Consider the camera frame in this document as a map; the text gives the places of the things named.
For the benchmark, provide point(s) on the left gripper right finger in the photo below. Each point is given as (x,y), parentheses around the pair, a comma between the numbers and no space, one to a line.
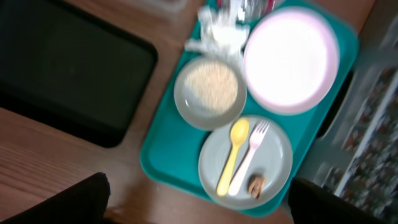
(310,204)

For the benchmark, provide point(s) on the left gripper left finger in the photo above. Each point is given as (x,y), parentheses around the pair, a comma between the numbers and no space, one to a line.
(84,202)

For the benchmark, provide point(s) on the grey round plate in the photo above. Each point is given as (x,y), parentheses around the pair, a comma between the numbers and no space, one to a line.
(272,161)

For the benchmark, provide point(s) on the brown food scrap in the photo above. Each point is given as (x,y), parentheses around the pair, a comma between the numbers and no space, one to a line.
(256,185)

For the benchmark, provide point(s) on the yellow plastic spoon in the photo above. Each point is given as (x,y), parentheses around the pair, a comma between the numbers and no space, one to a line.
(238,135)

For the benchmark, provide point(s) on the pink round plate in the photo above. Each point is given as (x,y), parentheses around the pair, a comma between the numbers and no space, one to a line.
(291,60)

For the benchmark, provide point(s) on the grey dishwasher rack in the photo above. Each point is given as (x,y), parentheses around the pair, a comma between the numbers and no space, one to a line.
(355,159)

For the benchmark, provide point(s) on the teal serving tray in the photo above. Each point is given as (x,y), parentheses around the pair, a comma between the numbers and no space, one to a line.
(171,150)

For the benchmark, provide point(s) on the black plastic tray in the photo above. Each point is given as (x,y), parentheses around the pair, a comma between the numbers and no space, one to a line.
(68,69)

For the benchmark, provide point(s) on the grey bowl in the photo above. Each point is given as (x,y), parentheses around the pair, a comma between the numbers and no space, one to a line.
(190,108)

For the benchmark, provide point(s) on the white rice heap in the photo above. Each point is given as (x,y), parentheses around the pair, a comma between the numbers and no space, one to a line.
(215,85)

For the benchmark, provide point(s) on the crumpled white napkin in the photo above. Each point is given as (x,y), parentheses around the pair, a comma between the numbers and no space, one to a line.
(220,36)

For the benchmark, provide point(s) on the silver red foil wrapper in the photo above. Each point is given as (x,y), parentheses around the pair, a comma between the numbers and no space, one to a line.
(243,11)

